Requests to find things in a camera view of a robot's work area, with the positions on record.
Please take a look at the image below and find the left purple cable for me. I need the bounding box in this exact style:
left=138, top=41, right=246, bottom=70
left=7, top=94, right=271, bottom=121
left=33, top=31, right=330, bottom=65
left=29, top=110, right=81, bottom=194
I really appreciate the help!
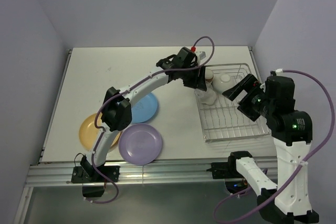
left=90, top=36, right=215, bottom=205

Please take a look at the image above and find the blue plastic plate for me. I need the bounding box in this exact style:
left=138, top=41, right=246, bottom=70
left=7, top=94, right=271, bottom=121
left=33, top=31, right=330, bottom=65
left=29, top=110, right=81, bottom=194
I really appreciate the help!
left=131, top=93, right=159, bottom=124

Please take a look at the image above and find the orange plastic plate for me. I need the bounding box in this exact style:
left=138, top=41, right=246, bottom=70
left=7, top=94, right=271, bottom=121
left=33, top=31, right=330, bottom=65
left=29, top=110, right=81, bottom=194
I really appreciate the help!
left=79, top=113, right=123, bottom=153

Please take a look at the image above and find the white ceramic bowl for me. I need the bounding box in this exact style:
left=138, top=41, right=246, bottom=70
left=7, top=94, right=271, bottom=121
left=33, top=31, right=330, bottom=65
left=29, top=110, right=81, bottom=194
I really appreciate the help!
left=212, top=73, right=235, bottom=94

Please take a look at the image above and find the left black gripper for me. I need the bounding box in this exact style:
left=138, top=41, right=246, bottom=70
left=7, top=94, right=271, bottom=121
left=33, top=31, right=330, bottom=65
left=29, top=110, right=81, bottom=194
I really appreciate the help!
left=180, top=64, right=206, bottom=91

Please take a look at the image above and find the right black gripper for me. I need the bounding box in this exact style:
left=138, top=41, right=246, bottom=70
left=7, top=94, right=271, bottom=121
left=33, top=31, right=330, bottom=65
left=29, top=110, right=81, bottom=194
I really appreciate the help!
left=222, top=72, right=273, bottom=120

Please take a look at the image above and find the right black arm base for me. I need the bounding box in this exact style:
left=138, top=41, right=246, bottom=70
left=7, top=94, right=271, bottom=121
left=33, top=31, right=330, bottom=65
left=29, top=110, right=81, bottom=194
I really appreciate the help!
left=206, top=151, right=253, bottom=194

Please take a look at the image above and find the small clear glass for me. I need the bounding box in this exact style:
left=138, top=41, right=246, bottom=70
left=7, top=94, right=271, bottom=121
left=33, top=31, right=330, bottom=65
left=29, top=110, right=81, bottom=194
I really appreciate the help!
left=194, top=89, right=207, bottom=99

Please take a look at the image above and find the purple plastic plate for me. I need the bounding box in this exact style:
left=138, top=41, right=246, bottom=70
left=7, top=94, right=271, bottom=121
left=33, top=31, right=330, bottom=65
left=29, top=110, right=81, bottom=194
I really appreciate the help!
left=118, top=123, right=163, bottom=166

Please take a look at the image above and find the flower patterned small dish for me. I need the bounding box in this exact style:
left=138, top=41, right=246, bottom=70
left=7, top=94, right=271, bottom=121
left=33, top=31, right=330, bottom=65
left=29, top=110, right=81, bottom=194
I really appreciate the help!
left=199, top=88, right=217, bottom=105

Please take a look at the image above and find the purple cable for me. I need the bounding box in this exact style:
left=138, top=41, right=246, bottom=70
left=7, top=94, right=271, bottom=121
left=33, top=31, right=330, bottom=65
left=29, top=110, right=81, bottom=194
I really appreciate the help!
left=90, top=36, right=215, bottom=205
left=214, top=69, right=336, bottom=222

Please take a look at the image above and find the metal wire dish rack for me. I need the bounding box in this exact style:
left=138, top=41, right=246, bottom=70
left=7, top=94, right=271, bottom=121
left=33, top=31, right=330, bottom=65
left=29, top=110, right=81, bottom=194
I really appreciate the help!
left=194, top=62, right=270, bottom=143

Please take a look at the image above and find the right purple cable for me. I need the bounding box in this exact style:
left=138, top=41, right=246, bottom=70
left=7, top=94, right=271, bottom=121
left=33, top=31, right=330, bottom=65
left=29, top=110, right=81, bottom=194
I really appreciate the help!
left=214, top=69, right=336, bottom=222

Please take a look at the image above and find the aluminium mounting rail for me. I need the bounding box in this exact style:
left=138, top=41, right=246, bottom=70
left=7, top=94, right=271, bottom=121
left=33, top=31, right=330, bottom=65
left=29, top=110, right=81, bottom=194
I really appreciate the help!
left=25, top=157, right=301, bottom=188

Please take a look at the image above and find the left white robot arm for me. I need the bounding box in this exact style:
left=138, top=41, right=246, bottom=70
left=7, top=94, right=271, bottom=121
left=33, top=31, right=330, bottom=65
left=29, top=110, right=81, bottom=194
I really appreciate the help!
left=80, top=47, right=207, bottom=182

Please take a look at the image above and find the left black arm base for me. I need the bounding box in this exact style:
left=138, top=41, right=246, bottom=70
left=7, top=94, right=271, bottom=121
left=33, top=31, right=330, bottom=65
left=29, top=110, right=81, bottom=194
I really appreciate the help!
left=71, top=153, right=120, bottom=201

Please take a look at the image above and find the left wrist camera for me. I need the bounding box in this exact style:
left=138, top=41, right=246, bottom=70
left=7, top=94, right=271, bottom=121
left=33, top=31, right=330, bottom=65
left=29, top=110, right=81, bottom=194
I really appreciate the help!
left=191, top=46, right=206, bottom=61

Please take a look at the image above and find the brown white ceramic cup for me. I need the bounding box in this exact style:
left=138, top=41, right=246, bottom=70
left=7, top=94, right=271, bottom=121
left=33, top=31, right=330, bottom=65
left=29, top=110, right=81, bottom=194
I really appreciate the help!
left=205, top=68, right=214, bottom=83

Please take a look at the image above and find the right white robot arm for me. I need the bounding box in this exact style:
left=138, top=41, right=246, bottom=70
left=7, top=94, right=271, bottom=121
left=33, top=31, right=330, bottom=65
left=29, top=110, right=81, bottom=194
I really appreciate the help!
left=222, top=74, right=319, bottom=223

